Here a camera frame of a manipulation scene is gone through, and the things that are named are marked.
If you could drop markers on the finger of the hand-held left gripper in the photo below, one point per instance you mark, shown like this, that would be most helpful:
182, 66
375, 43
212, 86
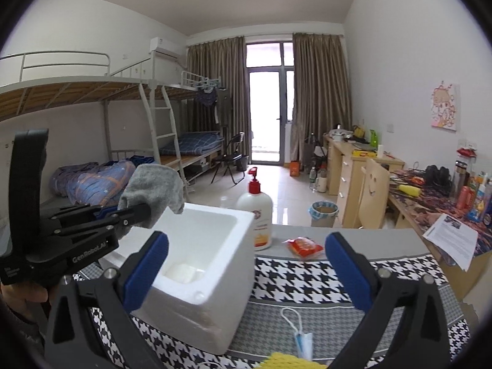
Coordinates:
103, 211
128, 219

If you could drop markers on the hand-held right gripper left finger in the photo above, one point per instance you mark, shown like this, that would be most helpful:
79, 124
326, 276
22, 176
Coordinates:
148, 265

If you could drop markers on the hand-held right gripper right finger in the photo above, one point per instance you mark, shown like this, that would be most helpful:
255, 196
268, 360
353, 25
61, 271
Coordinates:
346, 273

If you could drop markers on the grey sock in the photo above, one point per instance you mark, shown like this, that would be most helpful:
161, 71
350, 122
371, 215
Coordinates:
153, 188

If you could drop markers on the white foam box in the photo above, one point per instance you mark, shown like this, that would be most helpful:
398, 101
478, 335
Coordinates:
215, 276

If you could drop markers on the blue face mask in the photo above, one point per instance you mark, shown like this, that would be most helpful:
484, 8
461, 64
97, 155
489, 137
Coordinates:
303, 344

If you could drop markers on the person's left hand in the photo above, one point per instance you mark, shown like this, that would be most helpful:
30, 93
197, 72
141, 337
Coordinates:
23, 295

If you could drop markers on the blue patterned quilt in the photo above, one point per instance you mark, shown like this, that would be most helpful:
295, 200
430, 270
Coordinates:
96, 182

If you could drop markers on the houndstooth tablecloth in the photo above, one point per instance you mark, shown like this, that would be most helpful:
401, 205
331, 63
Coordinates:
299, 276

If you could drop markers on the red snack packet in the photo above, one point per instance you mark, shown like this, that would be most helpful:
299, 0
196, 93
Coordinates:
303, 246

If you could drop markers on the blue-lined trash bin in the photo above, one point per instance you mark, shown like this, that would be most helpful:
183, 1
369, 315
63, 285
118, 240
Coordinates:
324, 215

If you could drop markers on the wooden smiley chair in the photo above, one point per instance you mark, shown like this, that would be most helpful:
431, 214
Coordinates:
374, 188

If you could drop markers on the light wooden drawer desk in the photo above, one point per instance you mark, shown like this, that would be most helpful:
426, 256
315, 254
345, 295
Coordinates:
348, 176

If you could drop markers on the cluttered wooden desk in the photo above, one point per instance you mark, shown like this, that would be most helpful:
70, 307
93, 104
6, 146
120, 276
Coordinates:
422, 207

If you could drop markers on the blue plaid bedding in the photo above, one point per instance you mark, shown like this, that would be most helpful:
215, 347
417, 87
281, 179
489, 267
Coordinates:
196, 142

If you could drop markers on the yellow corn-shaped item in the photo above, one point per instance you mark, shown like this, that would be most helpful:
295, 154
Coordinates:
408, 190

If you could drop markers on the yellow knitted cloth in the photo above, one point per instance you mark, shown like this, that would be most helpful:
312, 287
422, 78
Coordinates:
288, 362

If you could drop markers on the white lotion pump bottle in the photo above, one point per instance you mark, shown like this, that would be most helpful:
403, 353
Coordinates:
255, 215

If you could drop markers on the printed paper sheet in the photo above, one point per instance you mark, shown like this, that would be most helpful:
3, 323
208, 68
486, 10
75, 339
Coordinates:
451, 238

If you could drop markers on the large metal bunk bed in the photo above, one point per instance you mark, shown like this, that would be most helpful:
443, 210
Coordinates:
69, 92

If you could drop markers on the orange bag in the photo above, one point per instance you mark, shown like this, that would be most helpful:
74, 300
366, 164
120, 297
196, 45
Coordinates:
295, 169

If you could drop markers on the black folding chair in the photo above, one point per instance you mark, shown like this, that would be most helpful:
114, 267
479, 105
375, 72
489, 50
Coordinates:
230, 157

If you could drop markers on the black bucket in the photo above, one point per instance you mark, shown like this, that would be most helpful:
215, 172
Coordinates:
242, 162

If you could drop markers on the green bottle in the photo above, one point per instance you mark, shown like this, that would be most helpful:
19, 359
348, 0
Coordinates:
373, 140

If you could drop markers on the dark hanging clothes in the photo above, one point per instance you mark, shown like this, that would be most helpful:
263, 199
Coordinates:
209, 98

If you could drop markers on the tall glass thermos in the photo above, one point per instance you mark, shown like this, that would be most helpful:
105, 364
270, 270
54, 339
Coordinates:
460, 176

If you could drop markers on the small metal bunk bed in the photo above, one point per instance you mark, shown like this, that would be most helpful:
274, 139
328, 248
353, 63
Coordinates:
200, 84

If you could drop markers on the cluster of toiletry bottles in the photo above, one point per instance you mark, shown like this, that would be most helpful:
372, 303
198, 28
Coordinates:
478, 196

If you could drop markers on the brown curtain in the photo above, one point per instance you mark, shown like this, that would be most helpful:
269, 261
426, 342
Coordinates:
219, 84
323, 92

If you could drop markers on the glass balcony door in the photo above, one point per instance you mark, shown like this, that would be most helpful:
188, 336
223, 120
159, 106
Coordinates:
269, 115

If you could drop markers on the white air conditioner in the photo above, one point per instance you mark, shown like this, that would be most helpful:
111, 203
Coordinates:
165, 48

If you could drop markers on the cartoon wall poster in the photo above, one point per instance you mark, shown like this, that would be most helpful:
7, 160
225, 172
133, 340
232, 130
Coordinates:
446, 107

